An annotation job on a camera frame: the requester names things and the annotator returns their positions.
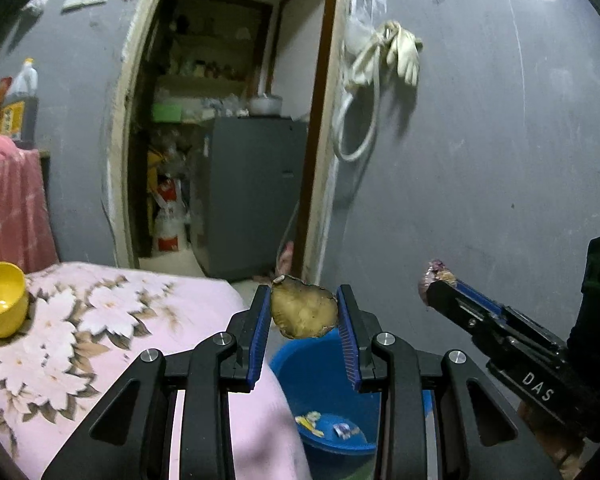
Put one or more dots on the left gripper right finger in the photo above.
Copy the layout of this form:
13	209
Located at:
438	414

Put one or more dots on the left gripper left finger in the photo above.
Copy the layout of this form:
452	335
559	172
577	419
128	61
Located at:
127	435

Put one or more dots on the purple garlic skin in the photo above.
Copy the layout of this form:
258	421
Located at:
437	271

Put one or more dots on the brown vegetable peel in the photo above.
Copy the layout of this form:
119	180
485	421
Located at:
300	310

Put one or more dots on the blue foil wrapper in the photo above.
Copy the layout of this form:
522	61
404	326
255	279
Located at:
345	431

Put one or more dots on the yellow snack packet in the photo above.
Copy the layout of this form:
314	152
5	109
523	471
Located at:
309	422

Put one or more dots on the person's right hand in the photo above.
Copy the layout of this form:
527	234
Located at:
564	449

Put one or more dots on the pink floral table cloth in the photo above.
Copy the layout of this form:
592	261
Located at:
86	325

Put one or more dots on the blue plastic basin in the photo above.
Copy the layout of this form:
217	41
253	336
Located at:
313	377

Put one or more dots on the yellow plastic bowl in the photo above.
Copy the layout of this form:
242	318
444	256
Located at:
14	299

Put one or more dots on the red white sack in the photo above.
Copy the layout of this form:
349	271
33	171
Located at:
170	223

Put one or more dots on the pink checked towel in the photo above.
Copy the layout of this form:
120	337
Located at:
26	238

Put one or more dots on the grey refrigerator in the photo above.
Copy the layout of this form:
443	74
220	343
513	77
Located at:
245	181

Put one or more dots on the green plastic box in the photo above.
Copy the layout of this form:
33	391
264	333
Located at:
167	113

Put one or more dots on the large oil jug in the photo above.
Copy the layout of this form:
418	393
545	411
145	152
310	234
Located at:
20	106

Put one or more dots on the metal pot on fridge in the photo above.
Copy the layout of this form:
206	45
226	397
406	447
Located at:
265	105

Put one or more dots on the cream rubber gloves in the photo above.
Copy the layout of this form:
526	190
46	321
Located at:
391	44

